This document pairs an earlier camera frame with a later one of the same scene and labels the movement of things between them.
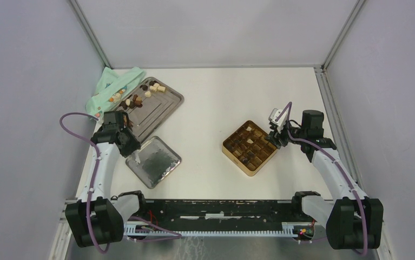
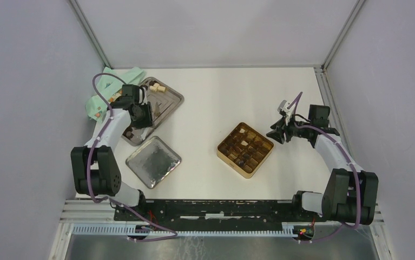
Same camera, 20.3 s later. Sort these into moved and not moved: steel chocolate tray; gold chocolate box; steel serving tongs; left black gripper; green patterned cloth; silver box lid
Moved: left black gripper; gold chocolate box; steel serving tongs
Not moved: silver box lid; green patterned cloth; steel chocolate tray
